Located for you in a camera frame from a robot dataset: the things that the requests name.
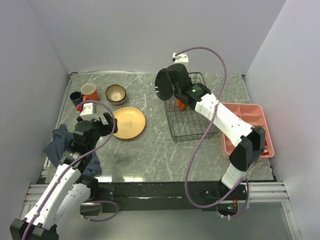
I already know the dark brown patterned bowl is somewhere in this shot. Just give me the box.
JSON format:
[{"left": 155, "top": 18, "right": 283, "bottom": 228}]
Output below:
[{"left": 105, "top": 84, "right": 127, "bottom": 106}]

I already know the dark blue mug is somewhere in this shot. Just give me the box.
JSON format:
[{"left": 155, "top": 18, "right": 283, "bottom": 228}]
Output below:
[{"left": 69, "top": 91, "right": 83, "bottom": 107}]

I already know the black wire dish rack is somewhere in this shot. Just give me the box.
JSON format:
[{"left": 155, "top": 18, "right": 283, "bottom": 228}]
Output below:
[{"left": 162, "top": 72, "right": 222, "bottom": 143}]

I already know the orange plate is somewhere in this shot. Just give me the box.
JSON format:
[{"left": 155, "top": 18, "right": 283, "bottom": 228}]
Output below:
[{"left": 176, "top": 99, "right": 186, "bottom": 111}]

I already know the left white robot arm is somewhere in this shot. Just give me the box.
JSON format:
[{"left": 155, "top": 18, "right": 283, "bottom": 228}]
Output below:
[{"left": 10, "top": 112, "right": 118, "bottom": 240}]

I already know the beige plate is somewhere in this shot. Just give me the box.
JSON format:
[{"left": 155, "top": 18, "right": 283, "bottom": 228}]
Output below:
[{"left": 113, "top": 107, "right": 146, "bottom": 140}]

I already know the red white striped item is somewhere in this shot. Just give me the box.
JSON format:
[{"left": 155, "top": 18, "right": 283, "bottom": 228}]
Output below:
[{"left": 261, "top": 147, "right": 274, "bottom": 158}]

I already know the black plate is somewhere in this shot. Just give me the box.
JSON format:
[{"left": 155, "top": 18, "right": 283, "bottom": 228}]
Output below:
[{"left": 154, "top": 68, "right": 173, "bottom": 101}]

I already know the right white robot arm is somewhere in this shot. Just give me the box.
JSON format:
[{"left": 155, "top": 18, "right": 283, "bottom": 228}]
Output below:
[{"left": 164, "top": 63, "right": 266, "bottom": 199}]

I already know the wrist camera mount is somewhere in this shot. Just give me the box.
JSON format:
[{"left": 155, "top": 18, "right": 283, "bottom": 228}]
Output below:
[
  {"left": 172, "top": 52, "right": 189, "bottom": 68},
  {"left": 76, "top": 102, "right": 99, "bottom": 121}
]

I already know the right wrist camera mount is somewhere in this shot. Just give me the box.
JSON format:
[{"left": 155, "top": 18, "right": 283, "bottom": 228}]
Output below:
[{"left": 172, "top": 52, "right": 189, "bottom": 68}]

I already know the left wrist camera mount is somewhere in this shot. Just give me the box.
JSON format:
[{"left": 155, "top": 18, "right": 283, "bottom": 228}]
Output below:
[{"left": 76, "top": 102, "right": 99, "bottom": 121}]

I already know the orange mug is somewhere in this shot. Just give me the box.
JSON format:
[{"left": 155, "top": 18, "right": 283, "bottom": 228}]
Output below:
[{"left": 80, "top": 83, "right": 99, "bottom": 101}]

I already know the blue cloth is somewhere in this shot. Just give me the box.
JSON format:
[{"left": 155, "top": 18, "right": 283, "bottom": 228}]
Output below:
[{"left": 43, "top": 124, "right": 102, "bottom": 177}]

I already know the pink divided tray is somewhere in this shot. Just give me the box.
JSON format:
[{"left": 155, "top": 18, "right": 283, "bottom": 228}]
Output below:
[{"left": 220, "top": 102, "right": 275, "bottom": 162}]

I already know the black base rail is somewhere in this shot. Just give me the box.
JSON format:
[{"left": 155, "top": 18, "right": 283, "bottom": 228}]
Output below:
[{"left": 69, "top": 180, "right": 253, "bottom": 213}]

